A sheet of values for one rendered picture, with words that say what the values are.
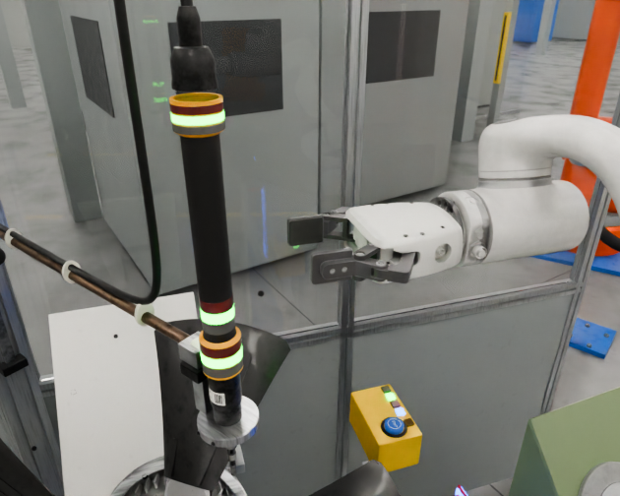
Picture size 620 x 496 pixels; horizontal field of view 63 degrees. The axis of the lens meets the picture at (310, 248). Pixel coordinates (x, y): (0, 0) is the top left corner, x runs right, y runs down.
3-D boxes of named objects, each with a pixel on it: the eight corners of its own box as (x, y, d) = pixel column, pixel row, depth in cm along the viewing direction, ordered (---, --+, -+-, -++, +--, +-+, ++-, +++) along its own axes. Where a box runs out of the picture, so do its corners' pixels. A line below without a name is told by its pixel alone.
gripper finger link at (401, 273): (436, 280, 47) (378, 285, 46) (408, 244, 54) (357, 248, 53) (438, 270, 46) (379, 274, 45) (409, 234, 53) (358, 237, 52)
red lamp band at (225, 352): (191, 347, 53) (189, 339, 52) (221, 328, 56) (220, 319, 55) (219, 364, 50) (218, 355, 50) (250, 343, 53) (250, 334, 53)
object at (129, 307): (-19, 229, 85) (-21, 221, 85) (-10, 226, 86) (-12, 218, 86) (195, 356, 56) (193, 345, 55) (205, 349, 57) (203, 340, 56)
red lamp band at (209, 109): (159, 110, 42) (157, 101, 41) (200, 102, 45) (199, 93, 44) (195, 118, 39) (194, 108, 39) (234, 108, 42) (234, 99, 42)
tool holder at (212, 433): (173, 419, 59) (161, 352, 54) (217, 386, 64) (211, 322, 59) (227, 459, 54) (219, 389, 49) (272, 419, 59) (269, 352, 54)
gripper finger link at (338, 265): (387, 287, 48) (320, 298, 46) (373, 272, 50) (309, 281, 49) (390, 258, 46) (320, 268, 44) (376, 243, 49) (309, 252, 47)
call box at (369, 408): (348, 425, 120) (349, 391, 115) (387, 415, 123) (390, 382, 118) (375, 480, 106) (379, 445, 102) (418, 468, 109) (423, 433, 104)
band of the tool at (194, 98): (162, 134, 42) (157, 98, 41) (202, 124, 45) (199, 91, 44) (197, 142, 40) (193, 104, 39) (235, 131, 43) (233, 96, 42)
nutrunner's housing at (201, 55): (206, 441, 59) (150, 6, 38) (230, 421, 62) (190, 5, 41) (229, 458, 57) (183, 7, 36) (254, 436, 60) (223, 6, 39)
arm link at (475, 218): (486, 279, 54) (462, 283, 53) (443, 245, 62) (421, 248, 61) (500, 208, 50) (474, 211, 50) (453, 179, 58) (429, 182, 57)
